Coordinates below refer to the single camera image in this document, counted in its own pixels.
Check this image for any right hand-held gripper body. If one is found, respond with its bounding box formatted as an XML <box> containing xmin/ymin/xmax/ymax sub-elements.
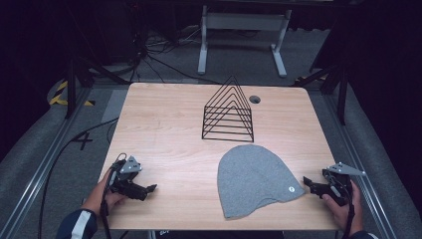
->
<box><xmin>309</xmin><ymin>161</ymin><xmax>367</xmax><ymax>207</ymax></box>

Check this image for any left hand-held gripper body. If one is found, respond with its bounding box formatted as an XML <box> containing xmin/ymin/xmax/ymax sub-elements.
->
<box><xmin>107</xmin><ymin>155</ymin><xmax>149</xmax><ymax>202</ymax></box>

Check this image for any grey knit beanie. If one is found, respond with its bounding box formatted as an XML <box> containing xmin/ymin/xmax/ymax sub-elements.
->
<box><xmin>217</xmin><ymin>143</ymin><xmax>306</xmax><ymax>220</ymax></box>

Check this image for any black wire file rack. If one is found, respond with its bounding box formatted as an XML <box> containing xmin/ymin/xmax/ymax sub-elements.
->
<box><xmin>201</xmin><ymin>75</ymin><xmax>256</xmax><ymax>143</ymax></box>

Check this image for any person's right hand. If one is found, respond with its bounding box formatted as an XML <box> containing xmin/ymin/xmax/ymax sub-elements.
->
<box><xmin>321</xmin><ymin>180</ymin><xmax>365</xmax><ymax>237</ymax></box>

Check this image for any person's left hand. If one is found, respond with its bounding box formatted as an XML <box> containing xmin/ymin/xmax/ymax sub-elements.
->
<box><xmin>81</xmin><ymin>168</ymin><xmax>128</xmax><ymax>217</ymax></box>

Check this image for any black tripod stand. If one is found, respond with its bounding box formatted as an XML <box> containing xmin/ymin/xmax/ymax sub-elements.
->
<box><xmin>64</xmin><ymin>56</ymin><xmax>130</xmax><ymax>120</ymax></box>
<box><xmin>292</xmin><ymin>63</ymin><xmax>349</xmax><ymax>126</ymax></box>

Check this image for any yellow black floor tape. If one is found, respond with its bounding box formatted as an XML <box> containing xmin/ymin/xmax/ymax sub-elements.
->
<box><xmin>49</xmin><ymin>80</ymin><xmax>97</xmax><ymax>108</ymax></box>

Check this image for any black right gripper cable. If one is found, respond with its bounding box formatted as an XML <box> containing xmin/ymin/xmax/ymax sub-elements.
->
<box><xmin>332</xmin><ymin>177</ymin><xmax>356</xmax><ymax>239</ymax></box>

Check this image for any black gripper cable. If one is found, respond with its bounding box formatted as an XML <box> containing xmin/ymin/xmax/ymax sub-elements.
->
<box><xmin>332</xmin><ymin>177</ymin><xmax>356</xmax><ymax>239</ymax></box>
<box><xmin>100</xmin><ymin>152</ymin><xmax>128</xmax><ymax>239</ymax></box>

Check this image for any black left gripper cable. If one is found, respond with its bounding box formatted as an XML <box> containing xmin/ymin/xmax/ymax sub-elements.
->
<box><xmin>100</xmin><ymin>152</ymin><xmax>128</xmax><ymax>239</ymax></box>

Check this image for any black floor cable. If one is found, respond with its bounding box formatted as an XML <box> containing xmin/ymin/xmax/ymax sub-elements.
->
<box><xmin>37</xmin><ymin>117</ymin><xmax>119</xmax><ymax>239</ymax></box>

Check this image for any bundle of black cables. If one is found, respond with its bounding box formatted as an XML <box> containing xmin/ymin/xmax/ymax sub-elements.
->
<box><xmin>128</xmin><ymin>3</ymin><xmax>220</xmax><ymax>85</ymax></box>

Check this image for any grey metal table frame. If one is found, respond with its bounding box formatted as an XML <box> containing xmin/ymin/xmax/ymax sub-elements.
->
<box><xmin>197</xmin><ymin>4</ymin><xmax>293</xmax><ymax>79</ymax></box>

